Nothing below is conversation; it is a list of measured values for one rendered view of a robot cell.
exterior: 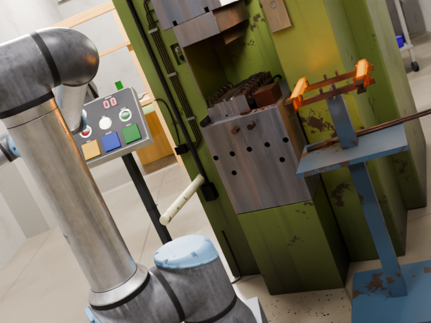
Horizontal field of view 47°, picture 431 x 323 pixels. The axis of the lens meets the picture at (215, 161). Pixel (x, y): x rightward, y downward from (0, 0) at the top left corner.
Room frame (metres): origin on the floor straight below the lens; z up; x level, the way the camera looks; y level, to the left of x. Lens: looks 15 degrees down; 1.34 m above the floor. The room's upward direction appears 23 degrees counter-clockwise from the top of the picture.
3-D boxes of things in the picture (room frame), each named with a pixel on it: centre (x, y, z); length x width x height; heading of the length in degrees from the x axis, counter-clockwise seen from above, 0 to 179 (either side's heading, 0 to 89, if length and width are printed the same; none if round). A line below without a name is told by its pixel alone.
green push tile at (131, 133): (2.21, 0.30, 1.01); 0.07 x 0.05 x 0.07; 86
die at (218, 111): (2.33, -0.24, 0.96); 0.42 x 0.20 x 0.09; 151
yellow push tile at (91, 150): (2.22, 0.50, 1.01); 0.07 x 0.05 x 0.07; 86
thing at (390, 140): (1.77, -0.50, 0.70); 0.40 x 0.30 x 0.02; 67
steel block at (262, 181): (2.31, -0.29, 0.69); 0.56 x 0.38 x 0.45; 151
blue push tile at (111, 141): (2.22, 0.40, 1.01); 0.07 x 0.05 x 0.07; 86
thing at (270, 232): (2.31, -0.29, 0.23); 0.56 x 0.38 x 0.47; 151
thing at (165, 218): (2.23, 0.21, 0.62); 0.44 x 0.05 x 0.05; 151
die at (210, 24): (2.33, -0.24, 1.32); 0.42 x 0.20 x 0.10; 151
